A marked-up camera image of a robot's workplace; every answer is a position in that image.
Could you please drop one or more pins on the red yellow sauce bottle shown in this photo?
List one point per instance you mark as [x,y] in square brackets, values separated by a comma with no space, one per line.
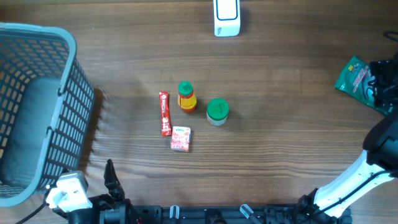
[187,100]

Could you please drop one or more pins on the grey plastic shopping basket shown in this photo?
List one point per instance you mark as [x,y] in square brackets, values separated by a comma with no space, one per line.
[46,106]

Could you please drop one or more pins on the red pink small carton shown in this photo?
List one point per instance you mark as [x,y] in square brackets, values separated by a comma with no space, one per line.
[180,140]

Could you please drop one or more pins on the green 3M product pack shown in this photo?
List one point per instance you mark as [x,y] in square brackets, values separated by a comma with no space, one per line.
[354,80]

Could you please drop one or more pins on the green lid glass jar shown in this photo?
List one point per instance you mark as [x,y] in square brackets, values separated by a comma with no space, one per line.
[217,111]

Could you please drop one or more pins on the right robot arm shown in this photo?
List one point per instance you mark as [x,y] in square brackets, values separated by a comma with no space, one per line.
[377,164]

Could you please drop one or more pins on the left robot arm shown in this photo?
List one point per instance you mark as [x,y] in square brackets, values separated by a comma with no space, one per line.
[111,208]

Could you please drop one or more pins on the white barcode scanner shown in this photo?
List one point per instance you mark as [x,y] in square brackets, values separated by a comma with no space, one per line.
[227,19]

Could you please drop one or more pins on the red snack bar wrapper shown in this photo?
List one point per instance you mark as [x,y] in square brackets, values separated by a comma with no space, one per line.
[166,127]

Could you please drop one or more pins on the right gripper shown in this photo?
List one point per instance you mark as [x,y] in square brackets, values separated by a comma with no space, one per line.
[385,94]

